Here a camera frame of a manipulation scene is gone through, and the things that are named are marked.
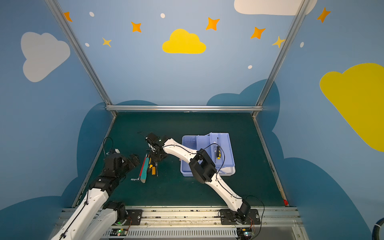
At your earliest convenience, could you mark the white blue tool box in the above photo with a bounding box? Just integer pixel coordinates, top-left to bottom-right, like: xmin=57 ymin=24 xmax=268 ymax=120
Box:
xmin=182 ymin=133 xmax=236 ymax=177

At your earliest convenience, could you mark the yellow black small screwdriver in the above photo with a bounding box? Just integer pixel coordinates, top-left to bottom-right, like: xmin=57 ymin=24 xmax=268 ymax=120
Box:
xmin=216 ymin=137 xmax=222 ymax=160

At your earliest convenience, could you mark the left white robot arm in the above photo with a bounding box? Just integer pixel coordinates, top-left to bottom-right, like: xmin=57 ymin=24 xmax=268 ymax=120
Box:
xmin=52 ymin=153 xmax=140 ymax=240

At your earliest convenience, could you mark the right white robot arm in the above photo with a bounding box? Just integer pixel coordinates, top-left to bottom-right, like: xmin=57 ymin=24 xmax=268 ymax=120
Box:
xmin=146 ymin=133 xmax=251 ymax=224

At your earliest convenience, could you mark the teal utility knife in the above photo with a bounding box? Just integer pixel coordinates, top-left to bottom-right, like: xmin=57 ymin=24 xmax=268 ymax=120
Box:
xmin=140 ymin=158 xmax=150 ymax=184

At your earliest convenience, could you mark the left controller board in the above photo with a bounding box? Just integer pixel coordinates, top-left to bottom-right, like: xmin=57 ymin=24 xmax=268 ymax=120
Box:
xmin=109 ymin=229 xmax=129 ymax=237

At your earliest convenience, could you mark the controller board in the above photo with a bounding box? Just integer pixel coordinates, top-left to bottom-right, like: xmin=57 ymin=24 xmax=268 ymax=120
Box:
xmin=236 ymin=228 xmax=253 ymax=240
xmin=109 ymin=229 xmax=129 ymax=237

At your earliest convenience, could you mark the right controller board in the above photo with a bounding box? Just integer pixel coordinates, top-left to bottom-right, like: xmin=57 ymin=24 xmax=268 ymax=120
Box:
xmin=236 ymin=228 xmax=253 ymax=240

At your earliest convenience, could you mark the red handled hex key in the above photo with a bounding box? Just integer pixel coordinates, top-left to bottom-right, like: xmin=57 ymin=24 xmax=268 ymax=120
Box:
xmin=131 ymin=154 xmax=148 ymax=182

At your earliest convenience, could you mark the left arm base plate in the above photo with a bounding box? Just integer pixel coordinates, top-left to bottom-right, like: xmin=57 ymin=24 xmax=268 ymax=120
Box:
xmin=115 ymin=209 xmax=143 ymax=226

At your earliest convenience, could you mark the back horizontal frame bar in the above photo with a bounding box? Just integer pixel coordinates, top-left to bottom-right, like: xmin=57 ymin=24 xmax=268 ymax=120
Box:
xmin=106 ymin=105 xmax=263 ymax=112

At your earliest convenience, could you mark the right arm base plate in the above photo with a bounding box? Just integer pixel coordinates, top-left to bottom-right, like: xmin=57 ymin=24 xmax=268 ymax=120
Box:
xmin=218 ymin=209 xmax=261 ymax=225

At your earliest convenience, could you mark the right frame post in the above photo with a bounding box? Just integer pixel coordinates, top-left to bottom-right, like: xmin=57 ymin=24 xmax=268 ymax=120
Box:
xmin=252 ymin=0 xmax=311 ymax=120

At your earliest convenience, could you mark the frame post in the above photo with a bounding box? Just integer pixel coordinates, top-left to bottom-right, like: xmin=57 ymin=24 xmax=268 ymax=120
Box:
xmin=45 ymin=0 xmax=113 ymax=107
xmin=252 ymin=0 xmax=311 ymax=120

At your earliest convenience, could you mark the left frame post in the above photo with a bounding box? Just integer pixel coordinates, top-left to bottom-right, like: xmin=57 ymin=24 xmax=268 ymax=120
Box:
xmin=45 ymin=0 xmax=113 ymax=107

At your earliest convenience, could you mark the aluminium front rail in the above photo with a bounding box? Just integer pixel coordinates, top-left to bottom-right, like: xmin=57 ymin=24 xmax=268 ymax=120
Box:
xmin=49 ymin=206 xmax=309 ymax=240

